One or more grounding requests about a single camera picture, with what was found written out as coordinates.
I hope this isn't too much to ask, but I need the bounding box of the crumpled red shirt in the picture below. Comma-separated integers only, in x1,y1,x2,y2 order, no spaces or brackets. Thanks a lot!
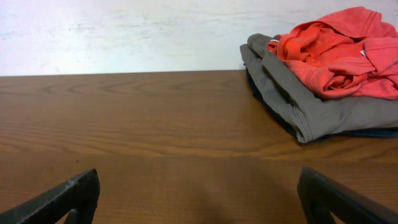
267,7,397,100

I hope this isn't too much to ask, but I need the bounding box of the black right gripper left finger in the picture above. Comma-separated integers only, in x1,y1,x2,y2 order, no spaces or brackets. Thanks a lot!
1,169,100,224

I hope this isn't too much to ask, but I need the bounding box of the folded grey garment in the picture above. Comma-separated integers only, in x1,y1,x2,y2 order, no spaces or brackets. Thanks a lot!
240,34,397,143

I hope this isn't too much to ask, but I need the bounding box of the folded dark navy garment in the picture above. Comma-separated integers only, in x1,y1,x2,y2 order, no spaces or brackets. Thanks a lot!
246,69,397,144

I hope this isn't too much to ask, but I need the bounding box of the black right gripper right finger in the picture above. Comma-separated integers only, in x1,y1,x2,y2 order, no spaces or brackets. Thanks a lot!
297,167,397,224

